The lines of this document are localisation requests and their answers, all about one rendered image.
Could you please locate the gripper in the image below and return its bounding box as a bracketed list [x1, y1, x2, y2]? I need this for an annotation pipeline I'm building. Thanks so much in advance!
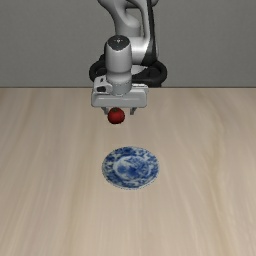
[91, 75, 149, 116]

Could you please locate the red tomato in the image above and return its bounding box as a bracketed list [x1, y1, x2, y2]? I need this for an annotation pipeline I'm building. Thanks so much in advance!
[107, 107, 126, 126]

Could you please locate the blue patterned plate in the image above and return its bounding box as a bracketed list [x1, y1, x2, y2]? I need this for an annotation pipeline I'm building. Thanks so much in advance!
[101, 145, 160, 190]

